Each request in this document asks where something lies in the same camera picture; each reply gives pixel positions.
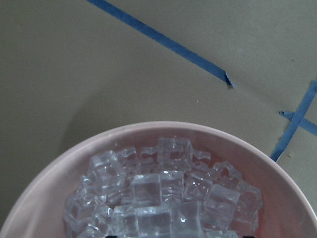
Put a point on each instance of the pile of ice cubes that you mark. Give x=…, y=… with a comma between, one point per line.
x=170, y=190

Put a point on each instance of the pink bowl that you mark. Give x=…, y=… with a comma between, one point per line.
x=38, y=213

